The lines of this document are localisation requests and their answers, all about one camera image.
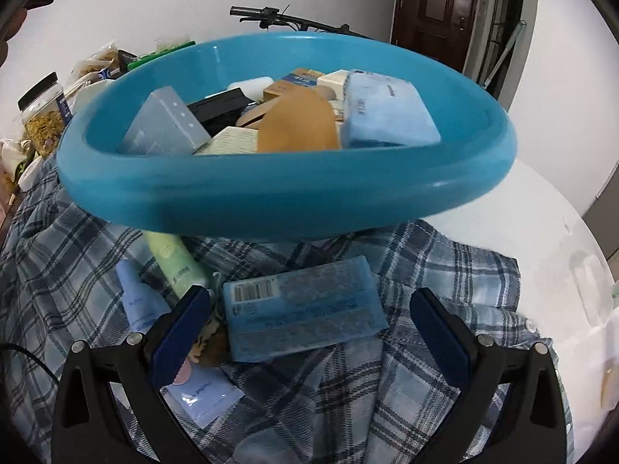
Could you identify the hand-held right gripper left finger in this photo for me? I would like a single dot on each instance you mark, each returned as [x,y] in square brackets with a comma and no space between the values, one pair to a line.
[181,336]

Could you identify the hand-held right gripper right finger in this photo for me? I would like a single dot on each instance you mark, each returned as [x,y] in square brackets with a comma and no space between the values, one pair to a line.
[440,343]

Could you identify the brown-haired figurine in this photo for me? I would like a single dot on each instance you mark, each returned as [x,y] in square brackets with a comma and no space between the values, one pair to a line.
[213,348]

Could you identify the small periwinkle bottle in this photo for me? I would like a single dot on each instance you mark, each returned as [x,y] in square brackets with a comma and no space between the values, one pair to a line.
[138,295]

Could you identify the blue cream tube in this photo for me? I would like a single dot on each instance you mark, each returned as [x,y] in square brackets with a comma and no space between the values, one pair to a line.
[203,396]

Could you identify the light green tube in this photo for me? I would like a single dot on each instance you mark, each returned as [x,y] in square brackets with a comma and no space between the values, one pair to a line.
[171,261]

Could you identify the blue barcode tissue pack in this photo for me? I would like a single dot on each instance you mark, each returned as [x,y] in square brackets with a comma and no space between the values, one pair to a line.
[309,309]

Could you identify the blue plastic basin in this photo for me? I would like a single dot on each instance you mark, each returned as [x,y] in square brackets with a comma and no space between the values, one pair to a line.
[290,193]

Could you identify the clear snack bags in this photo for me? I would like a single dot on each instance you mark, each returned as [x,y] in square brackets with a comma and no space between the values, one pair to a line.
[94,65]

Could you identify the yellow container with green rim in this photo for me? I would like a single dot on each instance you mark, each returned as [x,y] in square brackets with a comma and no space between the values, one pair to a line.
[164,53]

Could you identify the blue plaid shirt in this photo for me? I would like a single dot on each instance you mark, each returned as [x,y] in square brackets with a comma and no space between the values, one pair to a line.
[314,406]

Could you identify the clear jar of dried food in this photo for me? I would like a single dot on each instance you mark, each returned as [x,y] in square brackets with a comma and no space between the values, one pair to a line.
[43,121]

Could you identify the grey cardboard box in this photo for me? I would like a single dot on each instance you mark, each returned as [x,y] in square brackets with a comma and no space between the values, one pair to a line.
[164,125]

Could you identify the black bicycle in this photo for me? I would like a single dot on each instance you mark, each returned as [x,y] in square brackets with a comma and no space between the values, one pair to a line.
[261,13]

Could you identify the black plastic tray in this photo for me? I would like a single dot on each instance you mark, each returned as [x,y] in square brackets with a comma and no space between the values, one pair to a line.
[217,104]

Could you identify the cream flat box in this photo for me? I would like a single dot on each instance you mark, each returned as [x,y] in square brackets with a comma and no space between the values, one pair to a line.
[232,142]

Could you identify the white plastic bottle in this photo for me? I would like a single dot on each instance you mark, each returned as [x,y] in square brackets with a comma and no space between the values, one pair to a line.
[254,86]

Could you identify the grey refrigerator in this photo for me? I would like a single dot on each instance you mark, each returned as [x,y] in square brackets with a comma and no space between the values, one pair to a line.
[604,222]

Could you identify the brown oval case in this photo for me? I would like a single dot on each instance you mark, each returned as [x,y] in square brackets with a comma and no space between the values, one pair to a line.
[251,116]

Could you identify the gold cardboard box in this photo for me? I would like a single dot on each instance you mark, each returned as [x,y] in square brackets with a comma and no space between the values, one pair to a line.
[283,89]

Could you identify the yellow and blue box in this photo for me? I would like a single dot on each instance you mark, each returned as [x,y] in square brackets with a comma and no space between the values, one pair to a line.
[300,77]

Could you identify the light blue tissue pack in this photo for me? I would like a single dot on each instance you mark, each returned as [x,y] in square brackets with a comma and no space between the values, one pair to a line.
[387,111]

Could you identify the white cube box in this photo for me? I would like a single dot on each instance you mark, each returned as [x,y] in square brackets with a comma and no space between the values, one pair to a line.
[333,82]

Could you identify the dark brown door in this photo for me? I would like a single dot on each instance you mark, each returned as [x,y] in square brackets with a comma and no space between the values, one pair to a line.
[435,9]

